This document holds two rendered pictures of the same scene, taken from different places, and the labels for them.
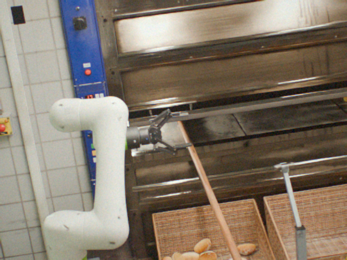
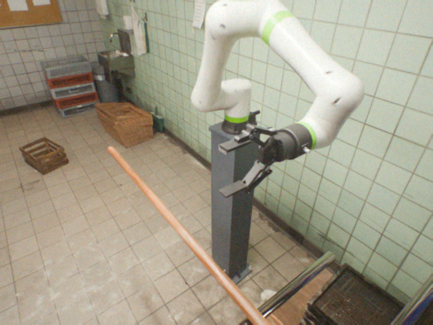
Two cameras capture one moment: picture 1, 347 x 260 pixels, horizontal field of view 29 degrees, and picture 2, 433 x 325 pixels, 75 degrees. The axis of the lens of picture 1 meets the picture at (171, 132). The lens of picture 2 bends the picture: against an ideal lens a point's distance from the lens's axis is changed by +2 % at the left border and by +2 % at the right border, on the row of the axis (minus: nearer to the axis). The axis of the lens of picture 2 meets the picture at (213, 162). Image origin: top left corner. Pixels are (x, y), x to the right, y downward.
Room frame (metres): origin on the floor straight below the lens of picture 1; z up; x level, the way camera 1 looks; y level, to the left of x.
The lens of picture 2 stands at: (3.14, -0.38, 1.88)
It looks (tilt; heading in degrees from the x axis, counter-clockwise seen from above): 35 degrees down; 147
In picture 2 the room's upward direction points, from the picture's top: straight up
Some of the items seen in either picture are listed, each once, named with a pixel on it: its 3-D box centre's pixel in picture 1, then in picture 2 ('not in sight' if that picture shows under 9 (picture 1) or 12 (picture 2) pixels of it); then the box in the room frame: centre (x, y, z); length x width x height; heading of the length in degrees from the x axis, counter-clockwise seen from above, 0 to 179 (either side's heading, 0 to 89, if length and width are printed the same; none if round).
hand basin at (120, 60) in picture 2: not in sight; (116, 66); (-1.05, 0.65, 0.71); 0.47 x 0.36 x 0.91; 4
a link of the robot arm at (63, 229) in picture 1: (69, 238); (234, 99); (2.11, 0.40, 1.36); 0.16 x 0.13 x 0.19; 78
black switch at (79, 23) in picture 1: (78, 18); not in sight; (3.18, 0.36, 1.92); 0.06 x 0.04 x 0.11; 94
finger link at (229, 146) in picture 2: (180, 115); (235, 144); (2.70, -0.04, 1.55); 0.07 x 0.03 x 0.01; 94
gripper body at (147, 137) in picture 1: (150, 135); (272, 150); (2.69, 0.09, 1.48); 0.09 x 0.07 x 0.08; 94
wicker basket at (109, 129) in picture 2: not in sight; (125, 127); (-0.28, 0.43, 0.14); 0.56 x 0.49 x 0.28; 10
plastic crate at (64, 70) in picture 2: not in sight; (66, 66); (-1.54, 0.06, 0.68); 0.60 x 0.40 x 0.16; 94
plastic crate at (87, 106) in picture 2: not in sight; (77, 105); (-1.55, 0.05, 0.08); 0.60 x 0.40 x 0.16; 96
